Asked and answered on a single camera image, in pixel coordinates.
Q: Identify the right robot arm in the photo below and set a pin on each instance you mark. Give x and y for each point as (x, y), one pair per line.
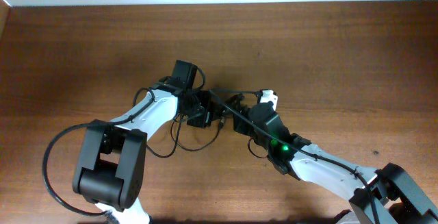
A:
(386, 195)

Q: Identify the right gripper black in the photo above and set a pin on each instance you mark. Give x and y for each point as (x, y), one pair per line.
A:
(239, 123)

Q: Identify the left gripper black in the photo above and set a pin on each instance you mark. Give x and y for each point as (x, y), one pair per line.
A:
(205, 119)

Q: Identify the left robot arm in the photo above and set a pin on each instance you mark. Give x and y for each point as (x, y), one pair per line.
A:
(110, 168)

